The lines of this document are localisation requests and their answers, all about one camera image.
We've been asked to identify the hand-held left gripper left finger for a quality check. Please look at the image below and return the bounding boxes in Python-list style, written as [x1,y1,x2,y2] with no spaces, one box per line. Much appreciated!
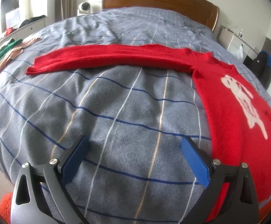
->
[10,135,90,224]

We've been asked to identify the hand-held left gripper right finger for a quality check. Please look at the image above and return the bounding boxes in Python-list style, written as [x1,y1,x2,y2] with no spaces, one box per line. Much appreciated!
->
[181,136,259,224]

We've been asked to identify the red sweater with white print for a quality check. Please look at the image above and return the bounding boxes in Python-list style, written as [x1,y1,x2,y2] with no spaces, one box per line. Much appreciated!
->
[26,44,271,217]

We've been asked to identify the folded pink and green clothes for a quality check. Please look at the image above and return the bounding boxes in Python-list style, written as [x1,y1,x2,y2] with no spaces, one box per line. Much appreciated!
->
[0,37,41,91]

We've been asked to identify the dark clothes pile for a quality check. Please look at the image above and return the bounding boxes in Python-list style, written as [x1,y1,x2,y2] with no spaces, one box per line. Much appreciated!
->
[18,15,46,28]

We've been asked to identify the bed with grey checked sheet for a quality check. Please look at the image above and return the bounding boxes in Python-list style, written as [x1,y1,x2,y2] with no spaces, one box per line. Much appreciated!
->
[0,7,271,224]

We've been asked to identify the person's orange pants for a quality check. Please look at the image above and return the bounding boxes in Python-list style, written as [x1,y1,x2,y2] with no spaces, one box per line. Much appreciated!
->
[0,187,271,221]

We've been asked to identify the black jacket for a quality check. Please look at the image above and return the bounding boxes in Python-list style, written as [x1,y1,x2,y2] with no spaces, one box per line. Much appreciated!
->
[243,51,271,89]

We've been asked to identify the white plastic bag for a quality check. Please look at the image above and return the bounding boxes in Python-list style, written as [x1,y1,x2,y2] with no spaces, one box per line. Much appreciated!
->
[233,44,244,60]

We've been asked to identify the blue garment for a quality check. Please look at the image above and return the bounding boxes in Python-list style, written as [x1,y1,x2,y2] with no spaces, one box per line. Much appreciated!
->
[264,51,271,70]

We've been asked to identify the white bedside desk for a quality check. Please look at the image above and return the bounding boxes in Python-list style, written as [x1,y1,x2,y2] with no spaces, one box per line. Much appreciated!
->
[218,26,262,61]

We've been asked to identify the green garment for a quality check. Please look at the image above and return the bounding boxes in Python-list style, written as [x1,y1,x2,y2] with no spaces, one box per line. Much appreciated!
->
[0,39,24,76]

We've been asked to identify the white window cabinet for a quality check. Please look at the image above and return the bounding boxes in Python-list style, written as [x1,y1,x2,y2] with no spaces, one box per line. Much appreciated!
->
[0,16,47,50]

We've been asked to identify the beige curtain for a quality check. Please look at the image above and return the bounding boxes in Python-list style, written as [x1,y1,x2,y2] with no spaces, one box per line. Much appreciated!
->
[55,0,80,20]

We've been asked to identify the white security camera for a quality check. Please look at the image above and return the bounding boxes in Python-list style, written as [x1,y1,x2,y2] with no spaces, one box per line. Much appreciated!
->
[77,2,92,16]

